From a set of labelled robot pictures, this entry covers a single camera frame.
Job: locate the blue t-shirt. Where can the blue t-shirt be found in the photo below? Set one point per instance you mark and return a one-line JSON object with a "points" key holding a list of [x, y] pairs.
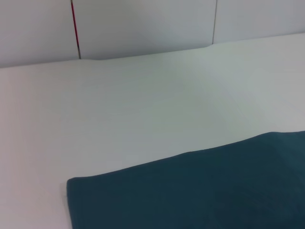
{"points": [[202, 190]]}

